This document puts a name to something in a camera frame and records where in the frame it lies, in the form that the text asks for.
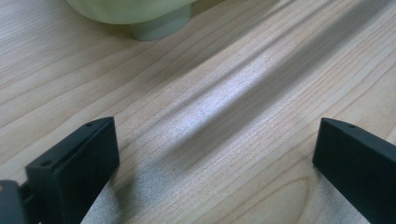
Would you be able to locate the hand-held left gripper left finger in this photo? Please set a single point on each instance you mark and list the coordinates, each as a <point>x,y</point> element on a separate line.
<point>77,168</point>

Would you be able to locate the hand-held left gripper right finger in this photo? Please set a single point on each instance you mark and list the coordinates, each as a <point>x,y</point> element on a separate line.
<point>358,161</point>

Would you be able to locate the pale green ceramic bowl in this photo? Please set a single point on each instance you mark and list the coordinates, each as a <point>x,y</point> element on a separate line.
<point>137,14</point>

